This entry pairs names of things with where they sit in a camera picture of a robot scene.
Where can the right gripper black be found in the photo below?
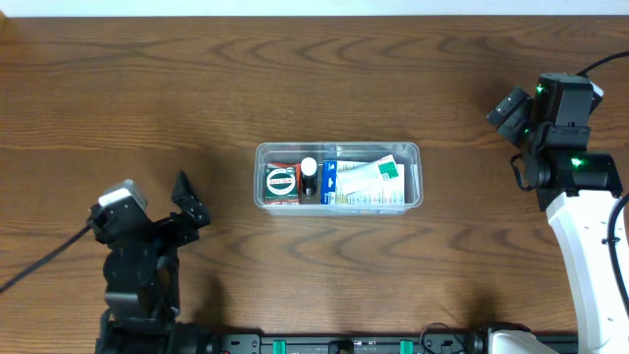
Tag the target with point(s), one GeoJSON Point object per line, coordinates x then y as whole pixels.
{"type": "Point", "coordinates": [511, 116]}

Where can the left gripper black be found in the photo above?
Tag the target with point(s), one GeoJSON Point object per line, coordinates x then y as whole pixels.
{"type": "Point", "coordinates": [164, 225]}

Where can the green round tape box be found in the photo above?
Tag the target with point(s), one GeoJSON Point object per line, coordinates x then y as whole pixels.
{"type": "Point", "coordinates": [281, 183]}

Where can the red snack packet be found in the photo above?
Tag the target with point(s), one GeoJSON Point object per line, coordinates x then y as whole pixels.
{"type": "Point", "coordinates": [295, 167]}

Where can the dark bottle white cap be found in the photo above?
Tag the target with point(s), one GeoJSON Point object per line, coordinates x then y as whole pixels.
{"type": "Point", "coordinates": [309, 169]}

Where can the blue fever patch packet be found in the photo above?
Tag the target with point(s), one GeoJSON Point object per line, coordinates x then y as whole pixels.
{"type": "Point", "coordinates": [387, 193]}

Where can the green white card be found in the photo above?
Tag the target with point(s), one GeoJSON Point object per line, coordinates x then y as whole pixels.
{"type": "Point", "coordinates": [369, 175]}

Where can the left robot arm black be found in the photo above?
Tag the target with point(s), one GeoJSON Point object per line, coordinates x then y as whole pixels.
{"type": "Point", "coordinates": [142, 271]}

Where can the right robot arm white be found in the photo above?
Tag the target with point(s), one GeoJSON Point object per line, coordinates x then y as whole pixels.
{"type": "Point", "coordinates": [581, 194]}

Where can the clear plastic container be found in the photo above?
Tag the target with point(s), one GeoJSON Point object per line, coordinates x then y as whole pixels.
{"type": "Point", "coordinates": [277, 182]}

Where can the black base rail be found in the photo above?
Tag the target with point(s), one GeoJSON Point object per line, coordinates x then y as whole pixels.
{"type": "Point", "coordinates": [438, 341]}

